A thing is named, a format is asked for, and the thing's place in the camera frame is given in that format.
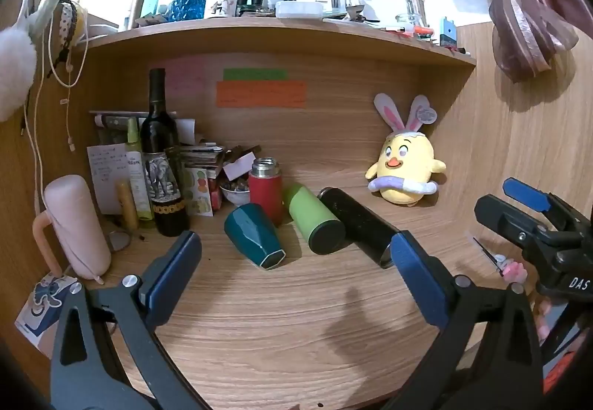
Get white open paper box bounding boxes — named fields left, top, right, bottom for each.
left=222, top=146, right=258, bottom=182

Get blue and white card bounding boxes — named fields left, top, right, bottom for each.
left=14, top=273, right=82, bottom=353

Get wooden shelf board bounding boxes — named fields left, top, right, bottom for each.
left=74, top=15, right=478, bottom=70

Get green spray bottle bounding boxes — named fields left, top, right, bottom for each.
left=125, top=116, right=155, bottom=221

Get white handwritten note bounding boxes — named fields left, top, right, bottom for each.
left=86, top=143, right=131, bottom=216

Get dotted hair band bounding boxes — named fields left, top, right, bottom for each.
left=46, top=0, right=90, bottom=78

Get small round mirror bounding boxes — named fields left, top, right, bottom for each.
left=107, top=229, right=133, bottom=252

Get glass jar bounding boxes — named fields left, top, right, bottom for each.
left=395, top=0, right=430, bottom=29

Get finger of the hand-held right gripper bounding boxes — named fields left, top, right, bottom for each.
left=473, top=193, right=559, bottom=259
left=503, top=177, right=593, bottom=230

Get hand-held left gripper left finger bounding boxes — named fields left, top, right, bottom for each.
left=49, top=229, right=207, bottom=410

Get pink pouch with handle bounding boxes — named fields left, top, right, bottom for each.
left=32, top=175, right=113, bottom=285

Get green cup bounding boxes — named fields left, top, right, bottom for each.
left=283, top=183, right=348, bottom=256

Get stack of papers and booklets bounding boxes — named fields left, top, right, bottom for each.
left=88, top=110, right=225, bottom=188

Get blue small box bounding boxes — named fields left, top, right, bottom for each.
left=438, top=16, right=457, bottom=47

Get white earphone cable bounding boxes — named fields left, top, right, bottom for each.
left=21, top=11, right=90, bottom=230

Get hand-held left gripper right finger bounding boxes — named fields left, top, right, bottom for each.
left=382, top=230, right=544, bottom=410

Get teal faceted cup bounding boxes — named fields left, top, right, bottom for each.
left=224, top=202, right=286, bottom=271

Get black tall cup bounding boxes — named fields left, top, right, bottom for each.
left=317, top=186, right=402, bottom=270

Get orange paper note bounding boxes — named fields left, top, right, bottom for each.
left=215, top=80, right=308, bottom=109

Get red thermos bottle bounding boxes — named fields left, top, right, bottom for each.
left=248, top=157, right=285, bottom=226

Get small white bowl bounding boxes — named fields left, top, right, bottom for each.
left=219, top=178, right=251, bottom=207

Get pink-handled small scissors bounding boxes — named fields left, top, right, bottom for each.
left=471, top=236, right=528, bottom=286

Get white flat box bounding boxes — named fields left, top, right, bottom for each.
left=275, top=0, right=324, bottom=20

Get dark wine bottle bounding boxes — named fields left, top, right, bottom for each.
left=139, top=68, right=191, bottom=237

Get person's right hand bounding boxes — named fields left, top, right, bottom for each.
left=532, top=298, right=554, bottom=343

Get yellow tube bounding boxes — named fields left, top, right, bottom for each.
left=115, top=181, right=140, bottom=231

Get yellow chick plush toy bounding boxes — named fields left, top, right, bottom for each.
left=365, top=93, right=447, bottom=207

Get pink paper note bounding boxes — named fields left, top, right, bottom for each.
left=159, top=60, right=207, bottom=94

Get mauve tied curtain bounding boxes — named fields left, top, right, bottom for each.
left=416, top=0, right=593, bottom=85

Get green paper note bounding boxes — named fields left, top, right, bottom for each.
left=222, top=68, right=288, bottom=82

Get white fluffy headband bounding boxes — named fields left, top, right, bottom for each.
left=0, top=0, right=70, bottom=123

